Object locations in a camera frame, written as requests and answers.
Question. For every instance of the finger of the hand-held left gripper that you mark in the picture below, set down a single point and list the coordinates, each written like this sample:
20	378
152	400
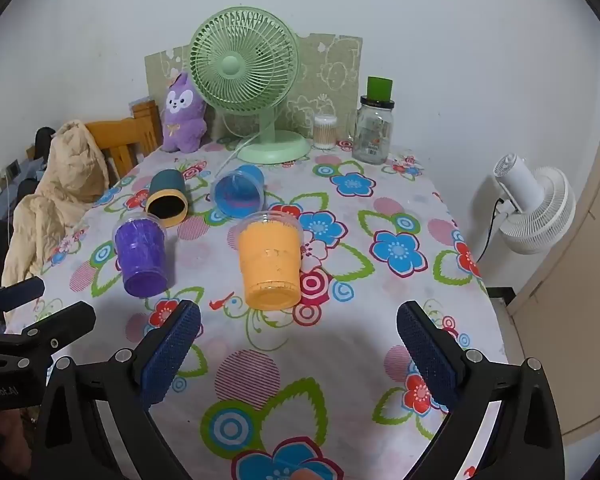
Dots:
55	327
22	292

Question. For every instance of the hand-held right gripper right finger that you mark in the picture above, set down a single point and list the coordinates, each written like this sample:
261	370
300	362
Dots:
427	355

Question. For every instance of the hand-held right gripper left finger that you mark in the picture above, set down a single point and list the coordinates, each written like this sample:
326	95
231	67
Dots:
172	355

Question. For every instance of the orange plastic cup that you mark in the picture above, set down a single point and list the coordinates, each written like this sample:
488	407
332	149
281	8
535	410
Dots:
271	260

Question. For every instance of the purple plastic cup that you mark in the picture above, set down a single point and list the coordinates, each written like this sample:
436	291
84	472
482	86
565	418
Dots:
142	255

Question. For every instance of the dark teal cup yellow rim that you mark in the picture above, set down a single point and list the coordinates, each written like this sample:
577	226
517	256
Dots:
166	190

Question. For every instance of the blue plastic cup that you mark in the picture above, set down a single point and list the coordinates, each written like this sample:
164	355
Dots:
239	192

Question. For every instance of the floral tablecloth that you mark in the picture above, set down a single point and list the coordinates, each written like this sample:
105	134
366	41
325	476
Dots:
340	360

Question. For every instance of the beige cloth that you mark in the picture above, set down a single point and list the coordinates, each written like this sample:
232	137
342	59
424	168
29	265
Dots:
55	200

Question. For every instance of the white standing fan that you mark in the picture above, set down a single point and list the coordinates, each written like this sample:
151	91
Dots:
535	210

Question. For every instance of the wooden chair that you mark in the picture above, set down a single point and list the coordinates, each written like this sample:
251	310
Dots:
125	140

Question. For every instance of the glass jar green lid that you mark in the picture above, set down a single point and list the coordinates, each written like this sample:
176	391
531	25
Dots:
373	130

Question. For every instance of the purple plush toy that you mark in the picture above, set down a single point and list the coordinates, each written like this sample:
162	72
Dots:
182	110

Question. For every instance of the cotton swab container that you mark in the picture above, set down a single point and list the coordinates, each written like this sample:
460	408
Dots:
325	132

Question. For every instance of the green desk fan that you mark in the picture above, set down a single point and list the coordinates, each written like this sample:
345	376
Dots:
230	67

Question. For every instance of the green patterned board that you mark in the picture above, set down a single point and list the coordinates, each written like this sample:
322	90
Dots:
330	70

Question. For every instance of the wall socket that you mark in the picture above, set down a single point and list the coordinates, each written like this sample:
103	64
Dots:
9	170

